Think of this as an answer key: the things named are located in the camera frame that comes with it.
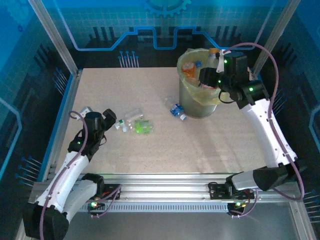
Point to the orange printed plastic bottle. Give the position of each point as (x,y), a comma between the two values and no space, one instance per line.
(188,68)

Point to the clear unlabelled plastic bottle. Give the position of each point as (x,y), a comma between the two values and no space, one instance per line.
(135,115)

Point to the green label clear bottle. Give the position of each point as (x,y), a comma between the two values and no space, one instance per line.
(143,126)

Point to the blue label clear water bottle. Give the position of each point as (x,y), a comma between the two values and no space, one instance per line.
(177,109)

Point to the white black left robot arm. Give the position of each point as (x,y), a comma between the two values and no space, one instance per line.
(62,180)

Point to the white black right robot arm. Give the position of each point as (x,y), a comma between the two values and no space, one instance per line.
(265,130)

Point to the yellow plastic bin liner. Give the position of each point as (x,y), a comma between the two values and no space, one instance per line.
(207,96)

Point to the grey metal bin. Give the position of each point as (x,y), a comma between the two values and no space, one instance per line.
(197,105)

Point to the small LED circuit board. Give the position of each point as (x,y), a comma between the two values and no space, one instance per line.
(94,203)
(238,204)

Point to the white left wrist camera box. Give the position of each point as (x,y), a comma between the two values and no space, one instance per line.
(86,111)

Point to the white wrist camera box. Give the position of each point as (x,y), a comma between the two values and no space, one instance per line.
(86,111)
(220,65)

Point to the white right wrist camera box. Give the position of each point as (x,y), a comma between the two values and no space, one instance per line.
(220,65)

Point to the aluminium side frame rail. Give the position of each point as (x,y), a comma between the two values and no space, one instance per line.
(77,80)
(255,80)

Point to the aluminium frame post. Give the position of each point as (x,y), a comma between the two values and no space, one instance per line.
(53,35)
(275,35)

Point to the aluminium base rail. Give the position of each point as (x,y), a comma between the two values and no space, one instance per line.
(162,185)

